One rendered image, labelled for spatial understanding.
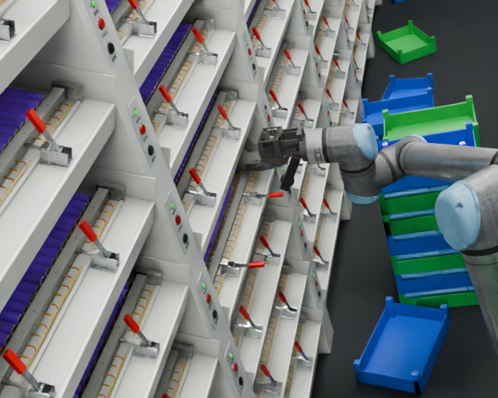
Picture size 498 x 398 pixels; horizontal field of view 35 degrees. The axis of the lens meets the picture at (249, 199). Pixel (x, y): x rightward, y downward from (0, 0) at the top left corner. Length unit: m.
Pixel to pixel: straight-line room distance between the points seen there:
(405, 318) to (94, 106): 1.60
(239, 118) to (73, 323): 0.94
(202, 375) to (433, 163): 0.72
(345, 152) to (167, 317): 0.72
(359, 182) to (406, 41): 2.44
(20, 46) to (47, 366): 0.43
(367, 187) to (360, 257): 0.92
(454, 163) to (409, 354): 0.90
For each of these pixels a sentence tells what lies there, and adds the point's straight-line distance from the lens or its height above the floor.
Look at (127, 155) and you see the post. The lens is 1.36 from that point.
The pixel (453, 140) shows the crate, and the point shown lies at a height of 0.50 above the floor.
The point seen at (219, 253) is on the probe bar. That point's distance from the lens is 1.82.
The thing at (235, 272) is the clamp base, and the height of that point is 0.75.
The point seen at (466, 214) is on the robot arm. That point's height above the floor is 0.93.
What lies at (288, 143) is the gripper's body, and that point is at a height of 0.84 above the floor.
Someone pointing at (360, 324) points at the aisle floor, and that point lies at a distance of 2.67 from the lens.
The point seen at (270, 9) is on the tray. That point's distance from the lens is 2.52.
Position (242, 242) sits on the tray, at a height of 0.74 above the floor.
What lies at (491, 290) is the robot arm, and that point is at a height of 0.76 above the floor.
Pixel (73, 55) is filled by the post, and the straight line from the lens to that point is 1.30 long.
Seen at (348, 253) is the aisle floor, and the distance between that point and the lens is 2.96.
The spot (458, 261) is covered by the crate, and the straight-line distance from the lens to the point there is 2.55.
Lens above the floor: 1.83
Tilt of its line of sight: 33 degrees down
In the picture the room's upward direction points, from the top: 18 degrees counter-clockwise
